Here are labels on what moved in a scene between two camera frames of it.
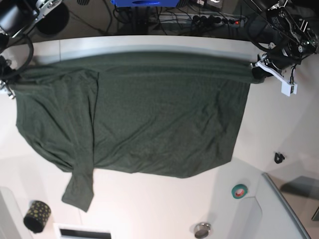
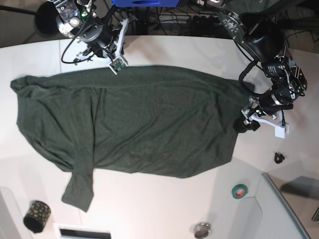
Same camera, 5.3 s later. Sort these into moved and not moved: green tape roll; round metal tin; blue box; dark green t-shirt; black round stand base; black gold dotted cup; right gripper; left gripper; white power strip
Moved: dark green t-shirt; right gripper; left gripper
Not moved: blue box; white power strip; black gold dotted cup; round metal tin; black round stand base; green tape roll
